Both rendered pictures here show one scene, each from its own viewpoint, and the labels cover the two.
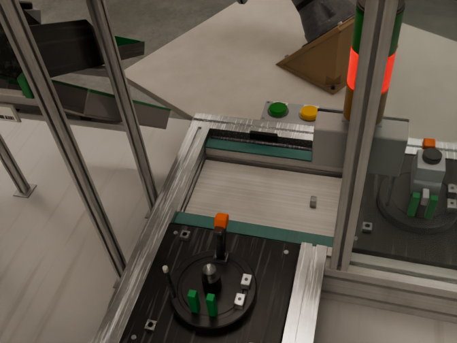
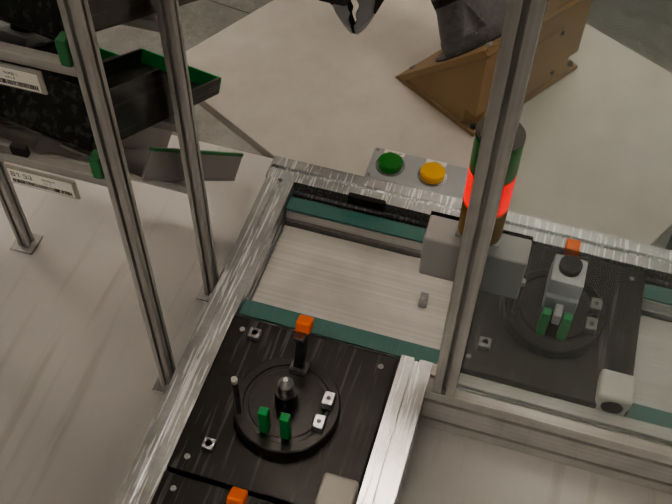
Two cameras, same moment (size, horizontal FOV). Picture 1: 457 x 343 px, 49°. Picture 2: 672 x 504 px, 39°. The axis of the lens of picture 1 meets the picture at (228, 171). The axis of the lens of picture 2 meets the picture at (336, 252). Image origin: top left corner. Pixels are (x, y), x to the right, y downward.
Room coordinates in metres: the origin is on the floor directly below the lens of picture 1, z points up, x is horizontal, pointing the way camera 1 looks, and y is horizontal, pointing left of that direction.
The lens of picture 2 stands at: (-0.18, 0.02, 2.08)
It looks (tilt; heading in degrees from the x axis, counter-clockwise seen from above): 53 degrees down; 357
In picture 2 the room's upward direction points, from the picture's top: 1 degrees clockwise
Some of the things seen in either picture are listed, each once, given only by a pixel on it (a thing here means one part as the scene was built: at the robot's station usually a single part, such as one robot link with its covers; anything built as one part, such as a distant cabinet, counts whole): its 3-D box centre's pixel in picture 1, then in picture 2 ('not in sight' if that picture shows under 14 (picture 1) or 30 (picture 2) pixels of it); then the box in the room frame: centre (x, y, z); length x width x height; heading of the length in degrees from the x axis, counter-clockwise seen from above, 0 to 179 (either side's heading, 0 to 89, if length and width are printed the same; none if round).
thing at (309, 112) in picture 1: (309, 113); (432, 174); (0.82, -0.19, 0.96); 0.04 x 0.04 x 0.02
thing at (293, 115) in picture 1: (309, 124); (430, 187); (0.82, -0.19, 0.93); 0.21 x 0.07 x 0.06; 71
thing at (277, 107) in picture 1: (277, 110); (390, 164); (0.85, -0.13, 0.96); 0.04 x 0.04 x 0.02
